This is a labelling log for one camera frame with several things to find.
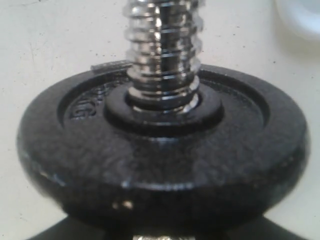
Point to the chrome dumbbell bar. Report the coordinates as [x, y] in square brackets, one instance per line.
[165, 89]

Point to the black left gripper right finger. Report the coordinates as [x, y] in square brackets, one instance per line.
[260, 228]

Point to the white plastic tray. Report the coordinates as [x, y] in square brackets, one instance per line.
[302, 19]

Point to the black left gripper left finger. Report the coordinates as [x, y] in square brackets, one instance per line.
[70, 229]

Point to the black weight plate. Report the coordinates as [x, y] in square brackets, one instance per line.
[234, 156]

